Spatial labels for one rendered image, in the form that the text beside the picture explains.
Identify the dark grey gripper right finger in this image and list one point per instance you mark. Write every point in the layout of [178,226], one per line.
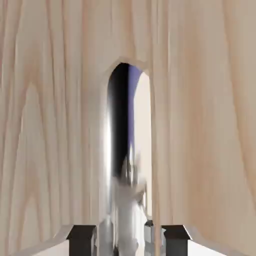
[176,240]

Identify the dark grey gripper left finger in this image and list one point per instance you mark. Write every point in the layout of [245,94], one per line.
[81,240]

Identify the light wood drawer front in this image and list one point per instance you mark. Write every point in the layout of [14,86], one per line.
[50,120]

